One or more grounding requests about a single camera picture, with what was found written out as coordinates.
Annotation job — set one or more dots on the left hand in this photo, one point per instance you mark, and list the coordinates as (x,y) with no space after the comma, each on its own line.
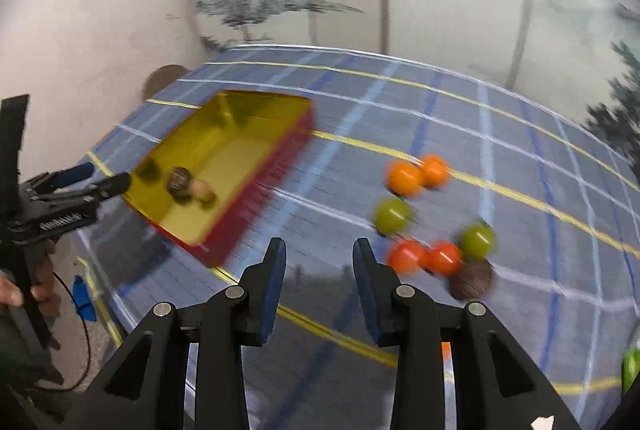
(42,289)

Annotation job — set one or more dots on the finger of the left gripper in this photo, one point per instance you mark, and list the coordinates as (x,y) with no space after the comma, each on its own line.
(49,182)
(93,193)

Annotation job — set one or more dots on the small green tomato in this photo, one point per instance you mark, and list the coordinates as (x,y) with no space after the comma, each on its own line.
(477,240)

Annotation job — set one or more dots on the blue plaid tablecloth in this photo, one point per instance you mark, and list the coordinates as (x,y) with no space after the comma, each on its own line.
(463,188)

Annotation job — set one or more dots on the orange mandarin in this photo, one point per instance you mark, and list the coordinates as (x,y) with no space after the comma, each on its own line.
(435,171)
(403,178)

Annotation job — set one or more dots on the red gold metal tin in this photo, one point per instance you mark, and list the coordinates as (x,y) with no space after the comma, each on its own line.
(242,143)

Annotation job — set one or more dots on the large green tomato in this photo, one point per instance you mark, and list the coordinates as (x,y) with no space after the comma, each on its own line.
(392,215)

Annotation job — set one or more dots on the green plastic package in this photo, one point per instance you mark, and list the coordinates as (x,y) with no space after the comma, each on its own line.
(630,368)

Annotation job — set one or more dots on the small beige longan fruit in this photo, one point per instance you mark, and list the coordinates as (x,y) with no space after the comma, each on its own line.
(201,191)

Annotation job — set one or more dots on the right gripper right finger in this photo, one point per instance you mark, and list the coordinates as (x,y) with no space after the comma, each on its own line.
(400,315)

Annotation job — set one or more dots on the red tomato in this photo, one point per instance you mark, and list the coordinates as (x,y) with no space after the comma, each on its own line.
(406,256)
(443,258)

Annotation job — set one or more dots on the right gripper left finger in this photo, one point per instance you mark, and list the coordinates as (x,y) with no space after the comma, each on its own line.
(241,315)

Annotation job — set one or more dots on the dark passion fruit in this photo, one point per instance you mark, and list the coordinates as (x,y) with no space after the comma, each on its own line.
(178,183)
(473,282)

